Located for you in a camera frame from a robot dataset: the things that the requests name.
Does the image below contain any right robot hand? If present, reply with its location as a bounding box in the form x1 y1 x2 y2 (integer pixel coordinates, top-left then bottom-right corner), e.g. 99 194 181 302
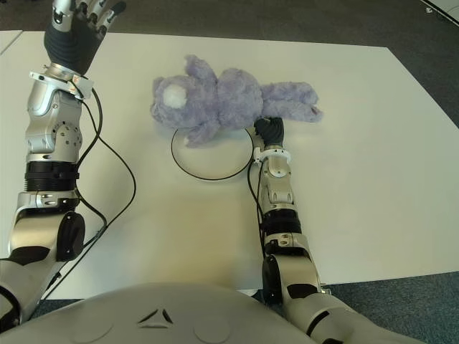
253 116 286 148

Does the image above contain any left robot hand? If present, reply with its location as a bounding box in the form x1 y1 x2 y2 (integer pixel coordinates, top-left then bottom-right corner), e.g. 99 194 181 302
42 0 127 76

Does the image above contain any purple plush doll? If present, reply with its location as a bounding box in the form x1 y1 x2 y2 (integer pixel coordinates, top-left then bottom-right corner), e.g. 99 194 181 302
149 54 325 148

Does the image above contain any white plate black rim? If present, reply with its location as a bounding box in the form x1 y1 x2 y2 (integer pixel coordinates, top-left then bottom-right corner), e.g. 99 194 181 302
171 125 254 181

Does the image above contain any grey robot torso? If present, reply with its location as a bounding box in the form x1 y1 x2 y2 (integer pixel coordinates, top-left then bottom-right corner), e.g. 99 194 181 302
0 281 459 344

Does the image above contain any white curved furniture edge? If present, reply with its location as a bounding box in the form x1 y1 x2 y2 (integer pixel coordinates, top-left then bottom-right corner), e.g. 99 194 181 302
421 0 459 23

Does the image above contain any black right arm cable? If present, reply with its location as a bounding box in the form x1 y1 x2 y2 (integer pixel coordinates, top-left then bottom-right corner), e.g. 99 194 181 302
247 163 268 259

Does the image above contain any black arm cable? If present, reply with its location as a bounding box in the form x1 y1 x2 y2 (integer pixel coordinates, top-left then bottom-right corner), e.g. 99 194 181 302
247 163 268 259
39 87 137 300

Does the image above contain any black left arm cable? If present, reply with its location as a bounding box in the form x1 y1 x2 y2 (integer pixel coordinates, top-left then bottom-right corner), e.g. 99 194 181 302
39 87 137 300

